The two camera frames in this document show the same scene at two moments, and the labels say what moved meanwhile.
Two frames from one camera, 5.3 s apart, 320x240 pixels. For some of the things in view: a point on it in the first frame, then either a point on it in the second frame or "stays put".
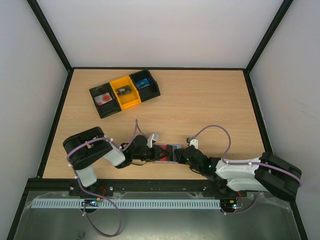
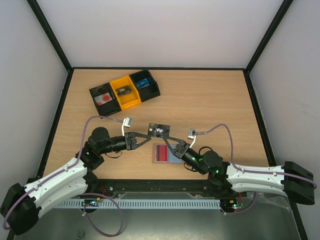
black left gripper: [156, 149] -> [132, 136]
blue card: [142, 83] stays put
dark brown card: [123, 90] stays put
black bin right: [149, 91] stays put
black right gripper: [178, 155] -> [181, 150]
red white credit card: [102, 99] stays put
